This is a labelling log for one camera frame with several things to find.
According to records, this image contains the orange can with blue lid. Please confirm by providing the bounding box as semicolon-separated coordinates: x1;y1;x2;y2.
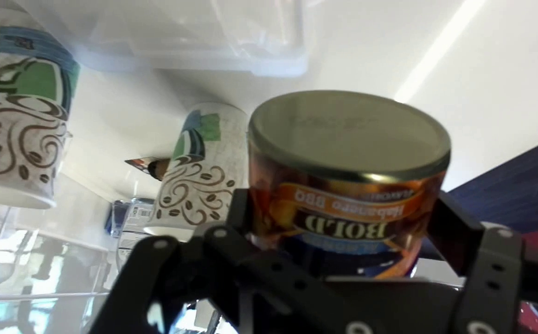
246;88;452;283

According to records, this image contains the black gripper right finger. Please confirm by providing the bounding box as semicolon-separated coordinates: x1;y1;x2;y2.
426;190;526;334

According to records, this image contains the patterned paper cup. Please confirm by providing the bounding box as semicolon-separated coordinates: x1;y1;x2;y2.
0;5;83;209
142;100;252;241

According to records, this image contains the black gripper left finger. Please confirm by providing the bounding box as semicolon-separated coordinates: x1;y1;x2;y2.
89;187;265;334

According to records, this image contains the clear plastic container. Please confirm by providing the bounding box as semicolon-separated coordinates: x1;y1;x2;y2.
14;0;311;79

